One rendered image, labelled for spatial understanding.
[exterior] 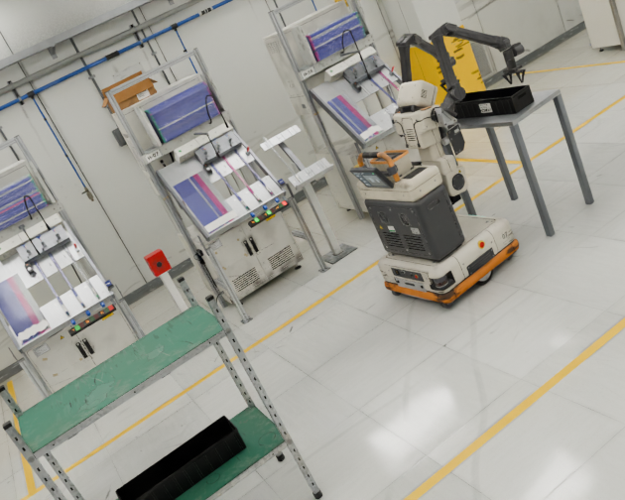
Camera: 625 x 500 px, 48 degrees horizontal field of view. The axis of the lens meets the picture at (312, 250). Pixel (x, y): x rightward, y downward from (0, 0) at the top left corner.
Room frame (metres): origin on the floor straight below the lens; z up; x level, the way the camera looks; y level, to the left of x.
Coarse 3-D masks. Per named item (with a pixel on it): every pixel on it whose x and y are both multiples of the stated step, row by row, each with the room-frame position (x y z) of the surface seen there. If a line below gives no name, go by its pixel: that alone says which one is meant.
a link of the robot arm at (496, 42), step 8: (448, 24) 4.08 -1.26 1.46; (456, 32) 4.10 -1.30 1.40; (464, 32) 4.11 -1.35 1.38; (472, 32) 4.12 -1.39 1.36; (472, 40) 4.12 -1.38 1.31; (480, 40) 4.11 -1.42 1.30; (488, 40) 4.12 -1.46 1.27; (496, 40) 4.12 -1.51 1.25; (496, 48) 4.16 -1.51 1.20; (504, 48) 4.14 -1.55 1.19
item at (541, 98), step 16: (544, 96) 4.17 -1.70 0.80; (560, 96) 4.17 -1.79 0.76; (528, 112) 4.05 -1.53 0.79; (560, 112) 4.17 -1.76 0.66; (464, 128) 4.37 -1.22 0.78; (512, 128) 4.01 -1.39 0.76; (448, 144) 4.60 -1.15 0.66; (496, 144) 4.77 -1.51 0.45; (528, 160) 4.00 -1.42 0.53; (576, 160) 4.16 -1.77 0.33; (528, 176) 4.01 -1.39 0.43; (464, 192) 4.59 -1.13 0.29; (512, 192) 4.76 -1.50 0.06; (544, 208) 4.00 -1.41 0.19; (544, 224) 4.01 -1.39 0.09
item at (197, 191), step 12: (192, 180) 5.26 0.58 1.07; (204, 180) 5.25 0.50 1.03; (180, 192) 5.18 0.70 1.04; (192, 192) 5.17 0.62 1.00; (204, 192) 5.16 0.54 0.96; (216, 192) 5.16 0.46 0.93; (192, 204) 5.10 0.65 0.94; (204, 204) 5.09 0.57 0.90; (216, 204) 5.08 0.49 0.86; (228, 204) 5.07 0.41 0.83; (204, 216) 5.01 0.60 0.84; (216, 216) 5.01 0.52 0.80; (228, 216) 5.00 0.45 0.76; (216, 228) 4.93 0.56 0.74
